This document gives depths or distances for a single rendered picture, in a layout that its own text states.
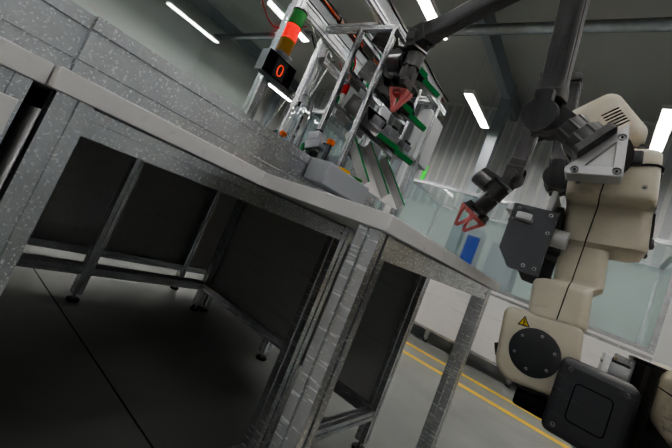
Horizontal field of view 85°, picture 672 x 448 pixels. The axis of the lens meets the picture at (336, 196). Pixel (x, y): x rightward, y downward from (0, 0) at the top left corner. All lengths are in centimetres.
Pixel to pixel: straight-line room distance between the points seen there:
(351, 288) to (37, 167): 46
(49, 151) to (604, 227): 107
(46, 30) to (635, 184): 111
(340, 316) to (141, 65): 52
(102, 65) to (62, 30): 6
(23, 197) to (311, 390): 48
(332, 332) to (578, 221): 68
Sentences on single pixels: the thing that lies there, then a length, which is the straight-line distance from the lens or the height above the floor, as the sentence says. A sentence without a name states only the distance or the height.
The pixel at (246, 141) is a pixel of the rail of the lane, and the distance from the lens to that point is 83.
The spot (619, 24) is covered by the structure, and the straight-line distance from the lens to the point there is 678.
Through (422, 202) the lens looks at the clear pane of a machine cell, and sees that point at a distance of 532.
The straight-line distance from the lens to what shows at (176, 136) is 66.
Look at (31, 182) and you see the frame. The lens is 63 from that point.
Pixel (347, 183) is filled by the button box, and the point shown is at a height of 94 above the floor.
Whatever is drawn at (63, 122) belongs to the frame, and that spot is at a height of 80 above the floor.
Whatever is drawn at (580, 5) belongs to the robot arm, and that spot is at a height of 149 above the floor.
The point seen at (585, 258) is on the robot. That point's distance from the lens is 105.
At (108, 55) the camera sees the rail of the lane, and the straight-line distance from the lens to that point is 70.
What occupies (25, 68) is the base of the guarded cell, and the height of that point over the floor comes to 84.
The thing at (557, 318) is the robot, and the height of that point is 81.
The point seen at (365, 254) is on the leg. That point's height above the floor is 79.
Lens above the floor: 80
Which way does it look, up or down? 6 degrees up
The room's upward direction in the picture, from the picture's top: 23 degrees clockwise
